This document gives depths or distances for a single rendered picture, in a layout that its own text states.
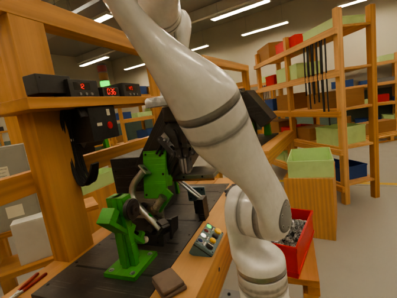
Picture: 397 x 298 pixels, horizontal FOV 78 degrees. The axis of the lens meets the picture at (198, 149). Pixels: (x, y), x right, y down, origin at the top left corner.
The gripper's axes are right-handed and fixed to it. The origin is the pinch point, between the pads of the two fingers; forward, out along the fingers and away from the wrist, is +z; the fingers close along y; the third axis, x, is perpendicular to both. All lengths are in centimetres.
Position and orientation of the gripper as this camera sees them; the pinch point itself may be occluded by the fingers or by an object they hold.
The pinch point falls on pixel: (186, 165)
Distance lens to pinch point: 58.8
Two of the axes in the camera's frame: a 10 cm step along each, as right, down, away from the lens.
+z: 1.2, 9.8, 1.4
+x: -3.5, 1.8, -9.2
